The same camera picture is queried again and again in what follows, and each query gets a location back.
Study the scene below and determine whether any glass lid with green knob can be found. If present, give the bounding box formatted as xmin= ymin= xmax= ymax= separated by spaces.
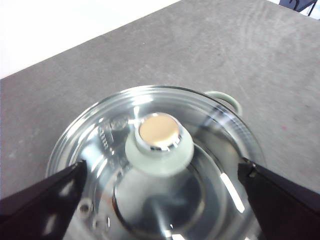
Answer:
xmin=46 ymin=84 xmax=267 ymax=240

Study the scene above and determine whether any black metal stand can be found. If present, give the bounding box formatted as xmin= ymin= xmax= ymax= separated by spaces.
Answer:
xmin=278 ymin=0 xmax=320 ymax=19

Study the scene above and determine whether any pale green electric steamer pot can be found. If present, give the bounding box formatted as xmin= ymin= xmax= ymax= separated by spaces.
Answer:
xmin=203 ymin=91 xmax=244 ymax=120

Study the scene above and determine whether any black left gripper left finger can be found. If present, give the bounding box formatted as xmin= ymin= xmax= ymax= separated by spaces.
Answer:
xmin=0 ymin=160 xmax=89 ymax=240

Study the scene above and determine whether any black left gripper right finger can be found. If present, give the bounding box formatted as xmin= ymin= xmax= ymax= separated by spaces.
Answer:
xmin=236 ymin=156 xmax=320 ymax=240

